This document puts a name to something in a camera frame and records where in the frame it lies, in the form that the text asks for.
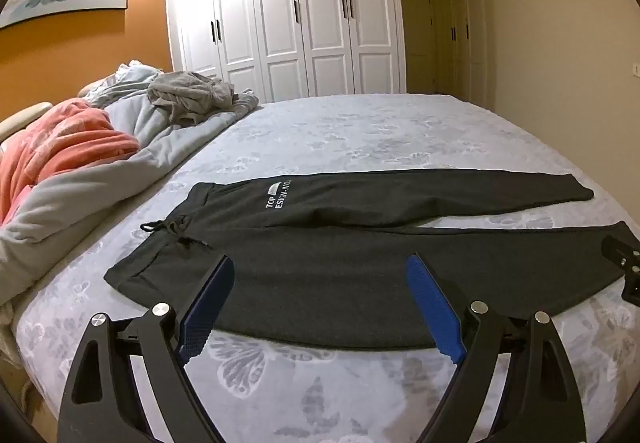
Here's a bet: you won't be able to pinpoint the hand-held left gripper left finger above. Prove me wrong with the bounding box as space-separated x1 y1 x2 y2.
56 254 236 443

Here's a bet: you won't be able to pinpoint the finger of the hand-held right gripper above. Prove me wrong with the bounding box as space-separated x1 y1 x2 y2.
601 234 640 280
620 273 640 309

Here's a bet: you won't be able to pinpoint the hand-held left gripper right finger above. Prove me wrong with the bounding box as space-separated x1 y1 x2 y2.
405 253 587 443

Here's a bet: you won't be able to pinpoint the dark grey sweat pants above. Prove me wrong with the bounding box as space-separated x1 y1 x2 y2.
103 169 636 351

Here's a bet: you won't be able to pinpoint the light grey blanket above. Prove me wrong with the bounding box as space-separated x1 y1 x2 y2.
0 92 261 319

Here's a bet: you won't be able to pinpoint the bed with butterfly print sheet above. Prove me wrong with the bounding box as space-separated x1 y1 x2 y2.
10 93 640 443

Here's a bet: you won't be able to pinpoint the crumpled grey garment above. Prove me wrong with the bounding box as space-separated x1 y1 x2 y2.
147 71 237 126

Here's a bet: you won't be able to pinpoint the orange fleece blanket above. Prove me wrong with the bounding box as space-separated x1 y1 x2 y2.
0 99 141 224

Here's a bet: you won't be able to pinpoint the pale blue cloth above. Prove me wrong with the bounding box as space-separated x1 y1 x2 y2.
80 60 166 110

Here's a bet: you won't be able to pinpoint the cream padded headboard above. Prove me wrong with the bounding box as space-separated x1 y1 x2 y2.
0 101 54 146

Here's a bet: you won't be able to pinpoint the cream hallway cabinet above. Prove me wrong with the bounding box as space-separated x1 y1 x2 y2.
432 0 490 96

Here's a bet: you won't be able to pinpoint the white panelled wardrobe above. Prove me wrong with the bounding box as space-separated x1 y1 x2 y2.
165 0 407 104

